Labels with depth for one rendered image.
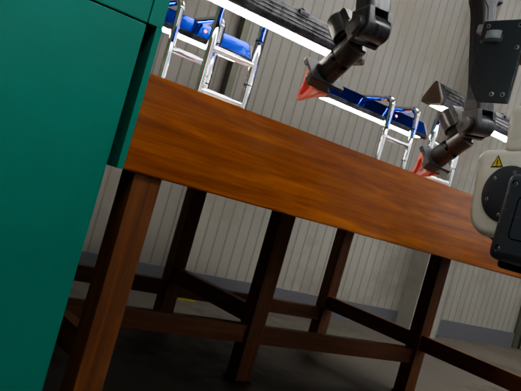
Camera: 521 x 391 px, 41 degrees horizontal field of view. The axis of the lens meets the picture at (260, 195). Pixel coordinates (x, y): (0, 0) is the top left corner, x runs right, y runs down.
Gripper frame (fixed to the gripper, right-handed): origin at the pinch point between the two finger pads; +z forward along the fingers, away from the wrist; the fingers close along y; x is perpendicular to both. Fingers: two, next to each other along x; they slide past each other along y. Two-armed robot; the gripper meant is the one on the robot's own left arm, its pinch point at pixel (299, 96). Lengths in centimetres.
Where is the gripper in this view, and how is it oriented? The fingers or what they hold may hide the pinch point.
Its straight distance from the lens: 167.7
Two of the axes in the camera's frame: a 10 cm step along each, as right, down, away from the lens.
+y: -7.7, -2.3, -6.0
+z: -6.2, 5.1, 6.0
